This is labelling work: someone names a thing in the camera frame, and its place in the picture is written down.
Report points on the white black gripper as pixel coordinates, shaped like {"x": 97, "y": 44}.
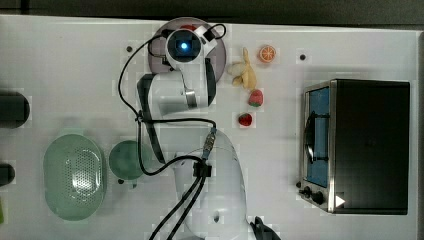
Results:
{"x": 206, "y": 37}

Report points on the red plush ketchup bottle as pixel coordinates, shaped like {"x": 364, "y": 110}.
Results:
{"x": 188, "y": 27}

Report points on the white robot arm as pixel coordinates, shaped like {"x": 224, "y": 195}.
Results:
{"x": 207, "y": 172}

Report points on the grey round plate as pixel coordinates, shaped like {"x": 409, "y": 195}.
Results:
{"x": 156, "y": 56}

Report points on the yellow plush banana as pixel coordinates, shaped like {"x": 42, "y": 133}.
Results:
{"x": 243, "y": 73}

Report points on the plush orange slice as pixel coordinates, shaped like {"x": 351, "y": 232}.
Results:
{"x": 267, "y": 54}

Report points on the light pink plush strawberry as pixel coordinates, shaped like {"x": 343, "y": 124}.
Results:
{"x": 256, "y": 98}

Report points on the dark red plush strawberry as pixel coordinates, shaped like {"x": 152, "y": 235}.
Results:
{"x": 245, "y": 119}

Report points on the green cup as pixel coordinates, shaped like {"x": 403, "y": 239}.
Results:
{"x": 127, "y": 157}

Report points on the black toaster oven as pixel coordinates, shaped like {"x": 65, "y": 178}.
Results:
{"x": 356, "y": 146}

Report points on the green perforated oval strainer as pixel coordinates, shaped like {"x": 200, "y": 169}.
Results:
{"x": 74, "y": 177}

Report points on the black cylinder post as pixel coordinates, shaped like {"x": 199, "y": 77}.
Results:
{"x": 7, "y": 174}
{"x": 14, "y": 109}

